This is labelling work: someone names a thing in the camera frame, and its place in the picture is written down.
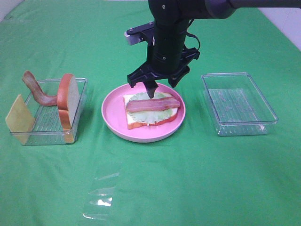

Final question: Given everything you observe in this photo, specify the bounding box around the clear tape patch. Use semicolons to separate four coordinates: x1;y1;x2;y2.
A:
79;162;121;226

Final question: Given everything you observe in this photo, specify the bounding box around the left clear plastic container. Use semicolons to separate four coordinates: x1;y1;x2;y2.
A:
23;78;87;145

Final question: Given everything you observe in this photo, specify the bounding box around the pale green lettuce leaf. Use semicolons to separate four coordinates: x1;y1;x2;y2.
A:
123;92;178;126

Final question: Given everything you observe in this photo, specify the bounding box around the bacon strip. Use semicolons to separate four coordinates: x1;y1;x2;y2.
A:
22;71;57;106
126;97;180;112

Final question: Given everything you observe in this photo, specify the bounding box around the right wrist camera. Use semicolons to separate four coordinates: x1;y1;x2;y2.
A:
124;21;154;45

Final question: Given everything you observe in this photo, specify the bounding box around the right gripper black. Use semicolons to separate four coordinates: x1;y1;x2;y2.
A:
127;47;200;98

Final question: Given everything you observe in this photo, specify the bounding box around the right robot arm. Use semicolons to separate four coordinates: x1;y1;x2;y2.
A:
125;0;301;98

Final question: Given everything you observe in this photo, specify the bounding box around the yellow cheese slice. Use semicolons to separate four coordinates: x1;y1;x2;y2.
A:
5;94;35;145

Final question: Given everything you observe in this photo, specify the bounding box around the right clear plastic container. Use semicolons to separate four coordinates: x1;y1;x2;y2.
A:
201;72;278;136

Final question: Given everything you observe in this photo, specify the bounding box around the toast bread slice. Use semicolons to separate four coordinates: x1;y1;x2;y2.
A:
127;93;180;129
57;73;80;131

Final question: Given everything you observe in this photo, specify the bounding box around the pink round plate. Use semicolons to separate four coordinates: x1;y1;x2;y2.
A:
102;82;186;143

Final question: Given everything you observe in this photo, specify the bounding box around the clear plastic container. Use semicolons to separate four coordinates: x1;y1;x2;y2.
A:
201;72;278;136
23;78;87;145

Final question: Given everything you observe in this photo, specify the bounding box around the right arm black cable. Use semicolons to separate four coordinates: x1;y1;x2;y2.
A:
185;18;201;51

